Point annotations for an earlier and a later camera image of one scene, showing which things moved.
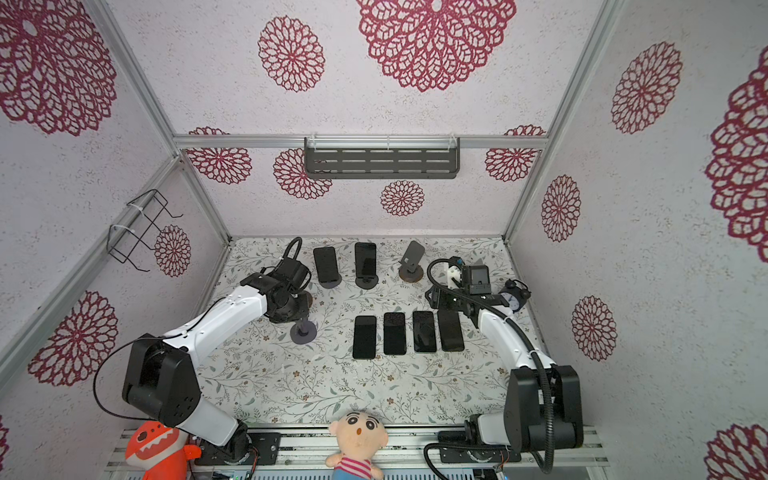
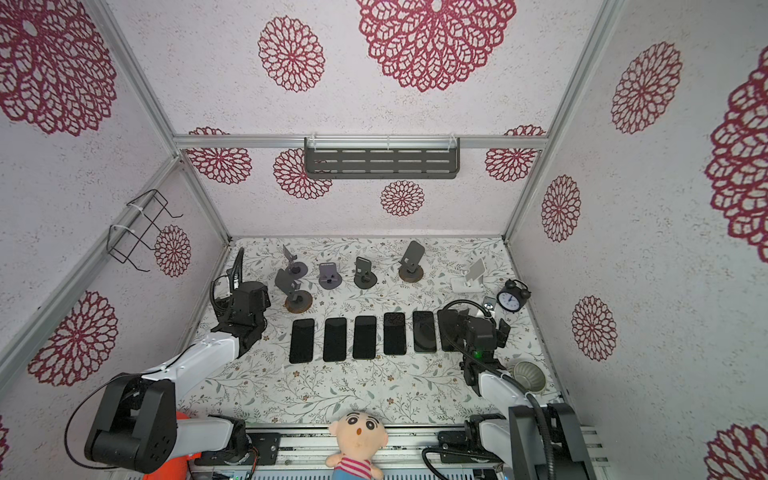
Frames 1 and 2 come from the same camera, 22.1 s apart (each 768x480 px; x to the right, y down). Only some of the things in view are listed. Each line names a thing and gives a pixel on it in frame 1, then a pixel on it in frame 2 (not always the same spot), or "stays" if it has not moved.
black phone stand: (366, 263) → (335, 339)
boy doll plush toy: (361, 436) stays
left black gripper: (303, 300) → (225, 306)
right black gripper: (439, 301) → (500, 338)
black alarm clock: (515, 293) stays
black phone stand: (326, 263) → (302, 340)
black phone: (394, 333) stays
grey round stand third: (331, 284) stays
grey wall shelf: (347, 156) stays
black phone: (450, 331) stays
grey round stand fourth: (366, 282) stays
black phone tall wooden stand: (364, 337) stays
